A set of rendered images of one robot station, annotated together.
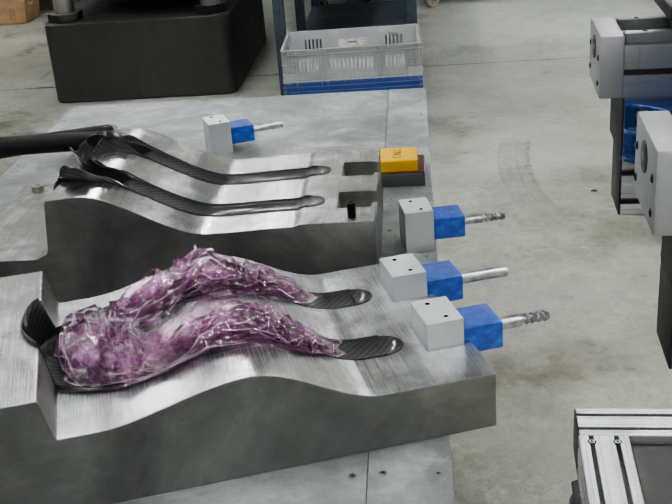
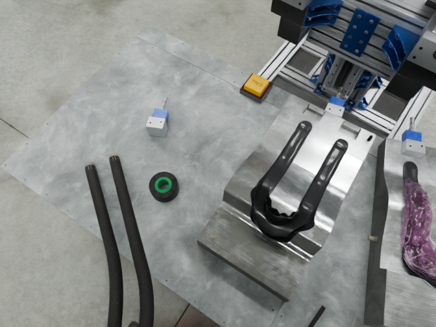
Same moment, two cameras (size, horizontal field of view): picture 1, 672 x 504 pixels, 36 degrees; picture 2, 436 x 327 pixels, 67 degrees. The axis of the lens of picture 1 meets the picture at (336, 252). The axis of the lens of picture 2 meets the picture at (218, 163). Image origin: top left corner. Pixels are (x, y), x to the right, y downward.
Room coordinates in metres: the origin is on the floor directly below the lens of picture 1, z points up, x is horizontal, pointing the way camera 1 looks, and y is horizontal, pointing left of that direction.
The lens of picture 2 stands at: (1.23, 0.56, 1.68)
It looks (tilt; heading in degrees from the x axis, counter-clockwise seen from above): 65 degrees down; 299
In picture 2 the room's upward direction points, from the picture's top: 2 degrees counter-clockwise
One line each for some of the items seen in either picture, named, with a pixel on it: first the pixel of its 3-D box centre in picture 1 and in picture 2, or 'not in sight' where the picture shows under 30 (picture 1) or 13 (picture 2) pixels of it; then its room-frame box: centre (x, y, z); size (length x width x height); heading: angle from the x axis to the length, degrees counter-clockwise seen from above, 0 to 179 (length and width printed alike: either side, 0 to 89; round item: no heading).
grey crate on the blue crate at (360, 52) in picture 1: (352, 53); not in sight; (4.50, -0.14, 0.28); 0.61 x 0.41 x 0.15; 85
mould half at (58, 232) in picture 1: (180, 206); (290, 185); (1.22, 0.19, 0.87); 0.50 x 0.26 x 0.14; 85
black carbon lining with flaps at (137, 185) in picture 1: (186, 171); (300, 175); (1.20, 0.18, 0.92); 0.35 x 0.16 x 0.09; 85
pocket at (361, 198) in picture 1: (357, 213); (347, 132); (1.13, -0.03, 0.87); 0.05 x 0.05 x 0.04; 85
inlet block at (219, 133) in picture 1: (245, 130); (161, 114); (1.66, 0.14, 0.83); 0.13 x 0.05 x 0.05; 108
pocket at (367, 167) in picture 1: (361, 182); (313, 115); (1.24, -0.04, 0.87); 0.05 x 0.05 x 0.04; 85
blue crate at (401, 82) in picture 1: (354, 92); not in sight; (4.50, -0.14, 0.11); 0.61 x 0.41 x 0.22; 85
